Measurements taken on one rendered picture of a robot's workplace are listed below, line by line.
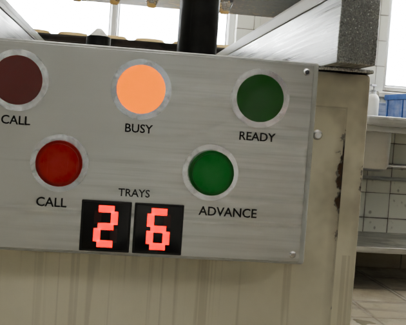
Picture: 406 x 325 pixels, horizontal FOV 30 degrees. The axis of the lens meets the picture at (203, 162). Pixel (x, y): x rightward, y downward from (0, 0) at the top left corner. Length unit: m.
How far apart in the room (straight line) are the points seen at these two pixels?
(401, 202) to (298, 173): 4.17
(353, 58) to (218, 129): 0.10
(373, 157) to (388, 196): 0.75
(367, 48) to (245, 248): 0.16
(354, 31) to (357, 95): 0.05
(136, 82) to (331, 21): 0.15
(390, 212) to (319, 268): 4.11
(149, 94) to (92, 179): 0.07
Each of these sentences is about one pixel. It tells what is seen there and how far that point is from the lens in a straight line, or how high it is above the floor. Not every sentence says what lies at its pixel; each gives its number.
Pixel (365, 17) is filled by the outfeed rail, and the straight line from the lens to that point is 0.53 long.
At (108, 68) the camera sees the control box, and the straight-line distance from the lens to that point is 0.50.
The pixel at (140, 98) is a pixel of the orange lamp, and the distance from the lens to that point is 0.50.
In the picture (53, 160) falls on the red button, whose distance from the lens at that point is 0.49.
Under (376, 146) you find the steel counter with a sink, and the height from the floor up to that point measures 0.74.
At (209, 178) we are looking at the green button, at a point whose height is 0.76.
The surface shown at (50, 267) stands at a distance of 0.54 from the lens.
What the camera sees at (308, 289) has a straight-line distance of 0.56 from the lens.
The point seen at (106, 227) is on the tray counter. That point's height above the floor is 0.72.
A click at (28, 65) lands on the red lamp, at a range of 0.50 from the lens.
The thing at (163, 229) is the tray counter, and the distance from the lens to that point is 0.51.
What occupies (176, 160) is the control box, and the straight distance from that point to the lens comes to 0.50.
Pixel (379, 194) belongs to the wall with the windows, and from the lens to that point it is 4.63.
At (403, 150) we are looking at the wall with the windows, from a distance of 4.66.
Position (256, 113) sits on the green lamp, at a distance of 0.51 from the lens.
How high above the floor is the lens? 0.79
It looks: 3 degrees down
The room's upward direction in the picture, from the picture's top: 4 degrees clockwise
